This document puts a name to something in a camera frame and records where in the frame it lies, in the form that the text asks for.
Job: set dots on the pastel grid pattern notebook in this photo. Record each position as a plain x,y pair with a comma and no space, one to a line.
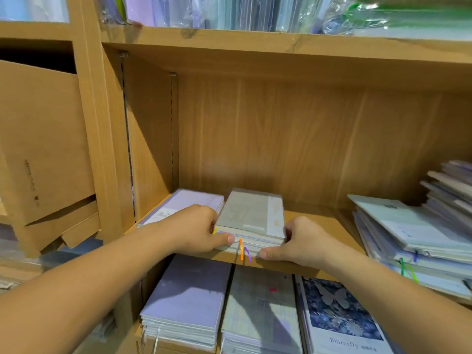
262,313

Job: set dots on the row of plastic wrapped folders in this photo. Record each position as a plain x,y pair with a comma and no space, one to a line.
221,11

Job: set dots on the wooden shelf unit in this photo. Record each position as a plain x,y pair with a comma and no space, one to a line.
295,55

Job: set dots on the stack of sage cover notebooks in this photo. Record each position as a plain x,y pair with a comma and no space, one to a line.
251,214

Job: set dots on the stack of flat wrapped packets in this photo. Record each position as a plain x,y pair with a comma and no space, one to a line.
15,261

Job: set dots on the pile of small notebooks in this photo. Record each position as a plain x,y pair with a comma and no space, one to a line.
413,225

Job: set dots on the blue butterfly cover notebook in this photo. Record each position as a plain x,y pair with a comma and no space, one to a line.
339,313

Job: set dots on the person's left forearm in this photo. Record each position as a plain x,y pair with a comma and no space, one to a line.
81,298

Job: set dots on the person's left hand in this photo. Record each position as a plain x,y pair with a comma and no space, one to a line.
192,232

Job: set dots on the lilac cover notebook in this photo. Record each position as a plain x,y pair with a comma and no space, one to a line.
181,199

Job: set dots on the large plain lilac notebook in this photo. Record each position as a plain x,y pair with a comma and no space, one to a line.
188,291

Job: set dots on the person's right hand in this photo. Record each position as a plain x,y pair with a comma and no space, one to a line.
310,247

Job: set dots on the blue white packaged items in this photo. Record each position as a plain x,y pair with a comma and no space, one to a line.
33,7

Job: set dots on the person's right forearm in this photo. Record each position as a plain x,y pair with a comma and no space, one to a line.
413,298

